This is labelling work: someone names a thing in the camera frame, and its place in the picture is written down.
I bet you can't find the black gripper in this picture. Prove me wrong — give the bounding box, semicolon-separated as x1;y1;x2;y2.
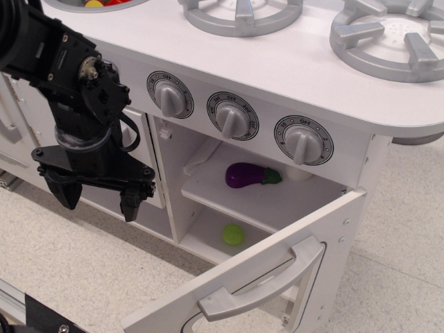
31;121;155;222

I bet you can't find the white oven door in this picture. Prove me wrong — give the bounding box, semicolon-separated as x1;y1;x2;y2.
121;189;367;332

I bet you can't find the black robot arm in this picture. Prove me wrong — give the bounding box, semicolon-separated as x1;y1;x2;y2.
1;1;155;222

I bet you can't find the white oven shelf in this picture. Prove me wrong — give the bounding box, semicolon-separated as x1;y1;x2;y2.
181;143;347;232

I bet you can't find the white cabinet door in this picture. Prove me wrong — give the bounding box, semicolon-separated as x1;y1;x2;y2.
79;105;167;210

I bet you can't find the left grey stove knob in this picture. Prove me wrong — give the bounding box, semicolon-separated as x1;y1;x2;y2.
146;71;194;119

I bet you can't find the grey stove knob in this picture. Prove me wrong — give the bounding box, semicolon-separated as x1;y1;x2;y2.
146;71;194;119
274;115;334;166
207;92;259;141

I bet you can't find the green toy ball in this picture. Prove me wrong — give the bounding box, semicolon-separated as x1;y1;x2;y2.
223;223;244;246

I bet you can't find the purple toy eggplant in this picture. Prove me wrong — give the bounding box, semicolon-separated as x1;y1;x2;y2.
225;162;282;189

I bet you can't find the middle grey stove knob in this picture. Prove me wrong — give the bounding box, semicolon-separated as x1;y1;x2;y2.
207;92;259;141

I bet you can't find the white toy kitchen body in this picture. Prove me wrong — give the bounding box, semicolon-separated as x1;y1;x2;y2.
0;0;444;333

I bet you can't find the yellow toy in sink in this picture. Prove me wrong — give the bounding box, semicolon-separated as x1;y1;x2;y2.
84;0;104;8

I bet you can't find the red toy in sink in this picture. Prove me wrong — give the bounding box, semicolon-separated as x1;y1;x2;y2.
104;0;131;6

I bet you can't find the right grey stove knob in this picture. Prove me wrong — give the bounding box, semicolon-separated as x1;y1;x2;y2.
274;115;334;166

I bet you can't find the left grey stove burner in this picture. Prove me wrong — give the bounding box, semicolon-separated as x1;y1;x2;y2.
179;1;304;37

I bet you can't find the grey stove burner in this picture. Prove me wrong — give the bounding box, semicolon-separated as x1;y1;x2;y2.
330;1;443;83
179;1;304;37

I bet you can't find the right grey stove burner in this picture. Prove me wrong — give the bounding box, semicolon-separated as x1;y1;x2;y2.
330;1;443;83

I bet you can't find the grey cabinet door handle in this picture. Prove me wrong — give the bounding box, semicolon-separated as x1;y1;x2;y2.
121;125;134;147

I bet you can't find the grey far left handle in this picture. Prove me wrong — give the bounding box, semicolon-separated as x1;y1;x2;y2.
1;74;22;144

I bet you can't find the aluminium frame rail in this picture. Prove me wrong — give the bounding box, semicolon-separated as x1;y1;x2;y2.
1;280;26;324

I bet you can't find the black mount plate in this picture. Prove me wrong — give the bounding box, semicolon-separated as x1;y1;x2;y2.
25;294;87;333

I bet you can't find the grey oven door handle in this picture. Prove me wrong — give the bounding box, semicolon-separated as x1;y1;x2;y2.
197;235;324;322

